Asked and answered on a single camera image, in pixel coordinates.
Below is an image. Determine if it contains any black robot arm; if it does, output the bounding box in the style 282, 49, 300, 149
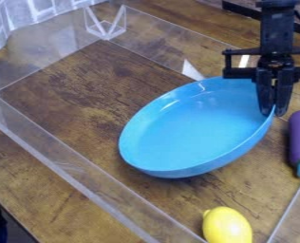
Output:
222, 0, 300, 117

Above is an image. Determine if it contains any yellow toy lemon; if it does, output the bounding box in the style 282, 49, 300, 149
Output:
202, 206, 253, 243

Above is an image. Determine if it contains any blue round plate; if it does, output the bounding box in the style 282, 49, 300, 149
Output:
118, 77, 273, 178

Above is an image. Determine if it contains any clear acrylic enclosure wall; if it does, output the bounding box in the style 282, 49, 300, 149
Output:
0, 0, 300, 243

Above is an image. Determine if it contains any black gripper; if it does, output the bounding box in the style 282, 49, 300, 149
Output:
222, 47, 300, 117

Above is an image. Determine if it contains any white patterned curtain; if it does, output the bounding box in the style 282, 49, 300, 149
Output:
0, 0, 107, 48

